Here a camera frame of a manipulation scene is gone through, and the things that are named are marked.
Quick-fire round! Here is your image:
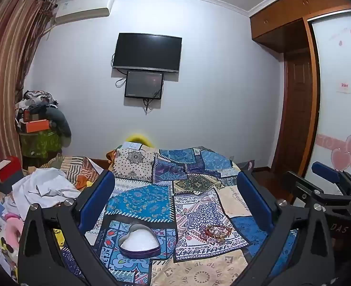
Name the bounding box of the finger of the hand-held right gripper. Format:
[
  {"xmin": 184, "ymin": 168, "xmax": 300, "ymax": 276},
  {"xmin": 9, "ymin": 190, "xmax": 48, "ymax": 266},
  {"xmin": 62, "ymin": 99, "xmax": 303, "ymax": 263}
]
[
  {"xmin": 312, "ymin": 161, "xmax": 351, "ymax": 204},
  {"xmin": 282, "ymin": 171, "xmax": 326, "ymax": 208}
]

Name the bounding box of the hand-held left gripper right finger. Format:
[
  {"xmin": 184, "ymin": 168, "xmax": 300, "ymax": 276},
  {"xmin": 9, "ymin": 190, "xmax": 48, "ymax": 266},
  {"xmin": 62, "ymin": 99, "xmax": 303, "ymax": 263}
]
[{"xmin": 236, "ymin": 171, "xmax": 335, "ymax": 286}]

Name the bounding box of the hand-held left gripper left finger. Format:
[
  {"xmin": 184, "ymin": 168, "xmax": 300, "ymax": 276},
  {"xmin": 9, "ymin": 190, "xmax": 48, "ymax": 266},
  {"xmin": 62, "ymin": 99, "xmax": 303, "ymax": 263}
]
[{"xmin": 17, "ymin": 170, "xmax": 117, "ymax": 286}]

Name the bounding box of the pile of jewelry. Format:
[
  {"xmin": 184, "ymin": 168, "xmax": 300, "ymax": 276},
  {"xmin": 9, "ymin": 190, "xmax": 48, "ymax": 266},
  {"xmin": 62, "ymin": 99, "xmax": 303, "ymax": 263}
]
[{"xmin": 199, "ymin": 225, "xmax": 233, "ymax": 245}]

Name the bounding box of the heart-shaped purple jewelry box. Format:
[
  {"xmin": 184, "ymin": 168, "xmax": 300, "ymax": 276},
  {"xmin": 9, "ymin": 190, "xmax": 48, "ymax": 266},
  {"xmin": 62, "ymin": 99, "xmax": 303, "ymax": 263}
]
[{"xmin": 119, "ymin": 224, "xmax": 162, "ymax": 258}]

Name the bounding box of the striped orange blanket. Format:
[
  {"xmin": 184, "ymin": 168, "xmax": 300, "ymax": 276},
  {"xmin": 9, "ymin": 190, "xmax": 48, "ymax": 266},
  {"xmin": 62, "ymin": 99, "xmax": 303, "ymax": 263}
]
[{"xmin": 48, "ymin": 154, "xmax": 111, "ymax": 190}]

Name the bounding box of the dark purple cushion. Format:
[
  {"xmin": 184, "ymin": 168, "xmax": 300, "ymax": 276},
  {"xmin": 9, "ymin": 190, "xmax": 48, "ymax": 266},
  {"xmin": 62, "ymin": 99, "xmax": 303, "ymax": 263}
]
[{"xmin": 236, "ymin": 160, "xmax": 255, "ymax": 171}]

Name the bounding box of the white cloth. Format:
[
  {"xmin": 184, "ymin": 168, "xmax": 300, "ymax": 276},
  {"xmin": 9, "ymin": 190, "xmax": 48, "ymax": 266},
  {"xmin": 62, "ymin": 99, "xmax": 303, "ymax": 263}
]
[{"xmin": 12, "ymin": 167, "xmax": 82, "ymax": 209}]

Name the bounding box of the patchwork blanket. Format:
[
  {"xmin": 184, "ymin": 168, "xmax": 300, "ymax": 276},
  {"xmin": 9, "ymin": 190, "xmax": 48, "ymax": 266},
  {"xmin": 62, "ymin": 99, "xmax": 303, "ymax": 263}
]
[{"xmin": 59, "ymin": 145, "xmax": 299, "ymax": 286}]

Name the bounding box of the white heart-patterned sliding door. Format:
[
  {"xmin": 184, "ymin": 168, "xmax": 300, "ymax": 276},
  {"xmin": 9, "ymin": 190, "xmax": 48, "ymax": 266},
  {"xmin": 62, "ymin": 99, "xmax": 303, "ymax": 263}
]
[{"xmin": 305, "ymin": 6, "xmax": 351, "ymax": 184}]

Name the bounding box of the brown wooden door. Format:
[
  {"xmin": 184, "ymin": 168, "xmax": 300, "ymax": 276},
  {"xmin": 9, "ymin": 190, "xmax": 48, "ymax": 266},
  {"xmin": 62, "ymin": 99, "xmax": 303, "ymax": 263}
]
[{"xmin": 277, "ymin": 50, "xmax": 314, "ymax": 172}]

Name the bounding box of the yellow plush toy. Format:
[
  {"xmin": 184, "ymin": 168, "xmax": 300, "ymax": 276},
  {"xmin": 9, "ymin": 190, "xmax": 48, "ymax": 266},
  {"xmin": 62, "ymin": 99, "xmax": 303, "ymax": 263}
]
[{"xmin": 126, "ymin": 133, "xmax": 156, "ymax": 149}]

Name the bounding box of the green cloth-covered cabinet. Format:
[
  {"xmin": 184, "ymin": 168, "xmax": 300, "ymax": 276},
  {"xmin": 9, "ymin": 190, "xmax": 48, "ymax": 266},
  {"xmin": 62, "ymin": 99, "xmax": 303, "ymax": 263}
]
[{"xmin": 18, "ymin": 129, "xmax": 63, "ymax": 159}]

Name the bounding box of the pink plush toy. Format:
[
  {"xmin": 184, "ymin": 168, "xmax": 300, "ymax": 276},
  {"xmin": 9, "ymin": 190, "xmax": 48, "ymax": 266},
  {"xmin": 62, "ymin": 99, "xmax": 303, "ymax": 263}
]
[{"xmin": 0, "ymin": 214, "xmax": 26, "ymax": 252}]

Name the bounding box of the red box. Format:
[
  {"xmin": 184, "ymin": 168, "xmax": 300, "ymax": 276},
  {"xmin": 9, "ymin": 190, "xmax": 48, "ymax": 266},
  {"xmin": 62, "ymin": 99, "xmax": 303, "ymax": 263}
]
[{"xmin": 0, "ymin": 156, "xmax": 24, "ymax": 186}]

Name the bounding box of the orange box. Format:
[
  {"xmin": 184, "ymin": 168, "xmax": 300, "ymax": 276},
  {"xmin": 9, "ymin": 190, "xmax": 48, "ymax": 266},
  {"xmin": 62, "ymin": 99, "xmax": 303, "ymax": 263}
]
[{"xmin": 26, "ymin": 119, "xmax": 51, "ymax": 133}]

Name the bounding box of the pile of clothes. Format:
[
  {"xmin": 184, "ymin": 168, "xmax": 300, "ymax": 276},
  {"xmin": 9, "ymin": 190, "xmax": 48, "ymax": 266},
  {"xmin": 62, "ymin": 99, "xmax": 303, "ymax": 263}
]
[{"xmin": 15, "ymin": 90, "xmax": 59, "ymax": 118}]

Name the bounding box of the small black monitor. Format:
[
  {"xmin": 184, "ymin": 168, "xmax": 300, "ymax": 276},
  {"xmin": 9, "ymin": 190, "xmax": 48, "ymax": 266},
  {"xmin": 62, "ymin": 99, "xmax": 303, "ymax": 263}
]
[{"xmin": 124, "ymin": 70, "xmax": 165, "ymax": 100}]

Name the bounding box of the striped brown curtain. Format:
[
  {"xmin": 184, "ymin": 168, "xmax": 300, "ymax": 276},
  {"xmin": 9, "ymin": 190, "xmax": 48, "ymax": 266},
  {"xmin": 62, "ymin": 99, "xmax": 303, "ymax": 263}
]
[{"xmin": 0, "ymin": 0, "xmax": 57, "ymax": 194}]

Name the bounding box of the wooden wardrobe cabinet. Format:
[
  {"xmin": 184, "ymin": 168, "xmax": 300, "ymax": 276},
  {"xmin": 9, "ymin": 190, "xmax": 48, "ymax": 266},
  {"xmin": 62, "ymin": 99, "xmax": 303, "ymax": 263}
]
[{"xmin": 249, "ymin": 0, "xmax": 351, "ymax": 55}]

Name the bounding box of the white air conditioner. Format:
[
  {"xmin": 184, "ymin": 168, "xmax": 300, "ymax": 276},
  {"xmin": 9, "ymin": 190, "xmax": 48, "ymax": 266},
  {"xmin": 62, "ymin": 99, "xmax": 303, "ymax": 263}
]
[{"xmin": 54, "ymin": 0, "xmax": 114, "ymax": 25}]

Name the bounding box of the black wall television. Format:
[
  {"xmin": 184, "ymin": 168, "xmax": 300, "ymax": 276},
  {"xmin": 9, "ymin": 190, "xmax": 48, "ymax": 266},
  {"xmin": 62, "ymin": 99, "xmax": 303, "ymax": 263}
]
[{"xmin": 112, "ymin": 32, "xmax": 183, "ymax": 74}]

